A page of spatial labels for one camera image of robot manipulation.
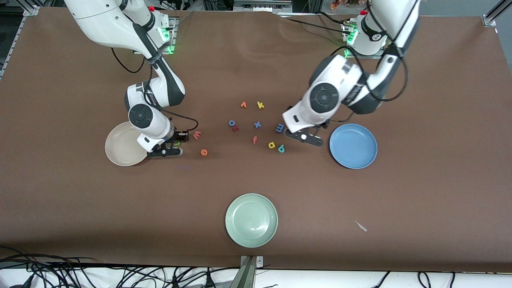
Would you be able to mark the grey metal post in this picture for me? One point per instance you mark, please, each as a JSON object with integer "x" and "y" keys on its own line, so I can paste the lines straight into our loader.
{"x": 244, "y": 278}

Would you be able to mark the white tape scrap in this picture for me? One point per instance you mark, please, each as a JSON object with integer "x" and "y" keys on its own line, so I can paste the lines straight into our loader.
{"x": 361, "y": 226}

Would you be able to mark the silver table edge rail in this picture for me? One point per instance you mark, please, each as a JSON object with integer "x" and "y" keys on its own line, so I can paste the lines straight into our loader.
{"x": 12, "y": 46}

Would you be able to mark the pink letter w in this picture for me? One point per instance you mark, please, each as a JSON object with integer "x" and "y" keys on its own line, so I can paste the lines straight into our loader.
{"x": 196, "y": 135}

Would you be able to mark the beige plate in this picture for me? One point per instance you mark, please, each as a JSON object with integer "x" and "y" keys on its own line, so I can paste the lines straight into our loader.
{"x": 120, "y": 146}

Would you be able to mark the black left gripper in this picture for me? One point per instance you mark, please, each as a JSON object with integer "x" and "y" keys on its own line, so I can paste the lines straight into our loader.
{"x": 325, "y": 124}

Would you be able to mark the brown table cover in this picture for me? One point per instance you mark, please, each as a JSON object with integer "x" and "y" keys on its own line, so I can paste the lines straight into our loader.
{"x": 400, "y": 192}

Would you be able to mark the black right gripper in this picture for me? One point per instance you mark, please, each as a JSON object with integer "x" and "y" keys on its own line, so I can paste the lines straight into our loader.
{"x": 180, "y": 135}

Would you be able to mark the silver aluminium frame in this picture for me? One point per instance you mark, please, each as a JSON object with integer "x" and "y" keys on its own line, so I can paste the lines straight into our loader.
{"x": 260, "y": 6}

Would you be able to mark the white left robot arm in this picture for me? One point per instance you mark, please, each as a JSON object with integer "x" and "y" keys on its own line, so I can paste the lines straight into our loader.
{"x": 336, "y": 88}

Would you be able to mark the blue letter m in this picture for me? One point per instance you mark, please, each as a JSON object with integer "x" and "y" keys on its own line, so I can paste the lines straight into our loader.
{"x": 279, "y": 128}

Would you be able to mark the silver table corner bracket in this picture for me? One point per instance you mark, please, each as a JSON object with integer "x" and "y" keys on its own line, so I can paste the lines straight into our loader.
{"x": 490, "y": 20}
{"x": 32, "y": 10}

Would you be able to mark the green plate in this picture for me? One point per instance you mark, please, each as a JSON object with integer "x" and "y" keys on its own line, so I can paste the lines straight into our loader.
{"x": 251, "y": 220}

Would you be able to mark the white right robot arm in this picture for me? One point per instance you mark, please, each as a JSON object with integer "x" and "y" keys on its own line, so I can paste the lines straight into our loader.
{"x": 100, "y": 20}

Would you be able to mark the blue plate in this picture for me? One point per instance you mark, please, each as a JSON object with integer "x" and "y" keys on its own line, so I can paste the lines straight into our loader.
{"x": 353, "y": 146}

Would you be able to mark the silver clamp bracket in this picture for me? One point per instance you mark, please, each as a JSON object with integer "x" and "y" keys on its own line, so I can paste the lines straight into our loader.
{"x": 259, "y": 262}

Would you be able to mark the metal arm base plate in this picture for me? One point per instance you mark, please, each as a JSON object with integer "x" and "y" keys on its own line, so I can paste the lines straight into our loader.
{"x": 172, "y": 38}
{"x": 362, "y": 57}

